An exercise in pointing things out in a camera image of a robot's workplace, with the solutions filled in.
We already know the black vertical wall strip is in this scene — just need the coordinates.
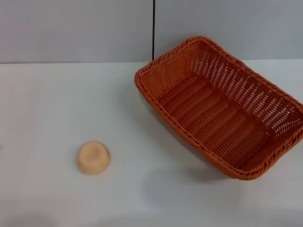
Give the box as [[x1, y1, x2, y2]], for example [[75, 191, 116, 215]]
[[151, 0, 156, 62]]

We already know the orange woven wicker basket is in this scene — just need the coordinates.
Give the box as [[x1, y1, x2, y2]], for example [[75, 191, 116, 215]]
[[134, 35, 303, 182]]

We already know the round peach bread bun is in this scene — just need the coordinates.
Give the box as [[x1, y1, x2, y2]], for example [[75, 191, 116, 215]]
[[77, 140, 111, 176]]

